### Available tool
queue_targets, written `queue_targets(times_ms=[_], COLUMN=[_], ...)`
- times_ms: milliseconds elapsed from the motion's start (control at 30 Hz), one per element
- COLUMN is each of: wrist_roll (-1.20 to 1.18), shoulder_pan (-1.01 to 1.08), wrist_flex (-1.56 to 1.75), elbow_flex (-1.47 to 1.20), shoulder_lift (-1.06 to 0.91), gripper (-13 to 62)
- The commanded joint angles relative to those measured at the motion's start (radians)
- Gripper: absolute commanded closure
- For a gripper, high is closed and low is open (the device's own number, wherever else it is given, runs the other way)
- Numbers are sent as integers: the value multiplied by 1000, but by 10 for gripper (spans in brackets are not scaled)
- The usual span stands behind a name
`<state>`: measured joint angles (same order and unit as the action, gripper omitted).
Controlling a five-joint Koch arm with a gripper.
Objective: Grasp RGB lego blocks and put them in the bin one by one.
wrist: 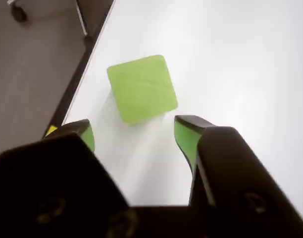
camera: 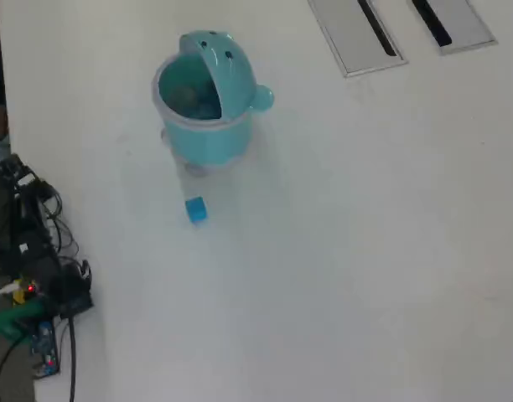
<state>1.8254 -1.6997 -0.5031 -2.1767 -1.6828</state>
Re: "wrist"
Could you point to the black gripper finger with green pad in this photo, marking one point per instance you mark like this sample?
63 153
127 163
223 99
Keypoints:
240 186

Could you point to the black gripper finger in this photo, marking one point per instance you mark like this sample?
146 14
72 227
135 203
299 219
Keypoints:
50 188

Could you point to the green lego block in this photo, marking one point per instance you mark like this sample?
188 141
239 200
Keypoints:
141 89

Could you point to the yellow tape piece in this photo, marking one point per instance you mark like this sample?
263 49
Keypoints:
51 130

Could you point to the metal chair leg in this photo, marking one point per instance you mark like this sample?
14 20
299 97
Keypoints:
81 17

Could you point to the black chair caster wheel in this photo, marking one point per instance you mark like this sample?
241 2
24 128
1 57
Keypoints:
19 11

